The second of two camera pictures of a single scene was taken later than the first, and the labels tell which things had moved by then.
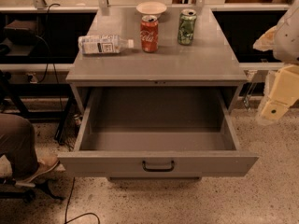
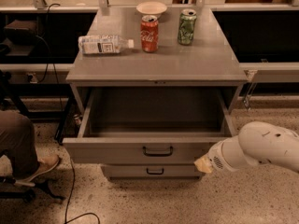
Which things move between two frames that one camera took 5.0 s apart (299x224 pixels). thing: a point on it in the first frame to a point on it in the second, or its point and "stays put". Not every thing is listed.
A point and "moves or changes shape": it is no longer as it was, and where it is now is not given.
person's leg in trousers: (18, 142) stays put
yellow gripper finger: (274, 109) to (204, 163)
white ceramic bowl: (150, 8) stays put
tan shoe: (46, 164) stays put
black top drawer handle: (158, 169) to (157, 154)
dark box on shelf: (21, 32) stays put
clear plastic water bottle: (108, 44) stays put
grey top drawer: (121, 127) moves or changes shape
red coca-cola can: (149, 34) stays put
